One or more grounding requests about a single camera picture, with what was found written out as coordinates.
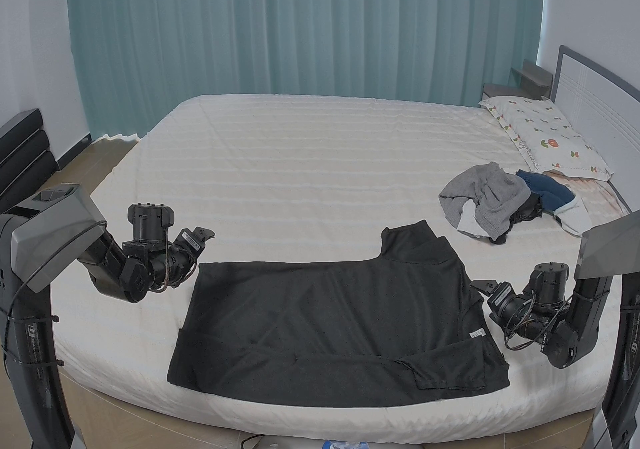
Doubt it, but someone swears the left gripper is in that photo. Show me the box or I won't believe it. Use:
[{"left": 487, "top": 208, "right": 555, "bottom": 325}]
[{"left": 164, "top": 225, "right": 218, "bottom": 286}]

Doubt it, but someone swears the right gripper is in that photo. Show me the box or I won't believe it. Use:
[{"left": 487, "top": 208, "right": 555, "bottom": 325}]
[{"left": 469, "top": 278, "right": 529, "bottom": 334}]

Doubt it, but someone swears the black T-shirt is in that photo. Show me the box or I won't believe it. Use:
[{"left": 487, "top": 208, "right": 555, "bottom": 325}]
[{"left": 166, "top": 219, "right": 511, "bottom": 409}]

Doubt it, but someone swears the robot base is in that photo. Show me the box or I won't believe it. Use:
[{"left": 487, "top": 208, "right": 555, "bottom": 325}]
[{"left": 260, "top": 434, "right": 373, "bottom": 449}]

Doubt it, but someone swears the pile of clothes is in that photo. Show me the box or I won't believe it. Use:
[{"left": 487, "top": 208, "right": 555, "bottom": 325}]
[{"left": 438, "top": 162, "right": 593, "bottom": 244}]

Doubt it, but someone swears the bed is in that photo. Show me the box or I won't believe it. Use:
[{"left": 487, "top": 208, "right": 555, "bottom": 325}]
[{"left": 50, "top": 44, "right": 640, "bottom": 430}]

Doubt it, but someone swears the white printed pillow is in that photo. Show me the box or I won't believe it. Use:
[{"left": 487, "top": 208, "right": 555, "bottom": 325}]
[{"left": 478, "top": 96, "right": 615, "bottom": 181}]

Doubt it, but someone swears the grey bedside table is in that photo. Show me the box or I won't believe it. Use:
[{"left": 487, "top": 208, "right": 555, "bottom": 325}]
[{"left": 482, "top": 59, "right": 553, "bottom": 100}]

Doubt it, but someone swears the blue-green curtain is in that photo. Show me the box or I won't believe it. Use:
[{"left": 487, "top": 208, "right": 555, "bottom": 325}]
[{"left": 67, "top": 0, "right": 546, "bottom": 140}]

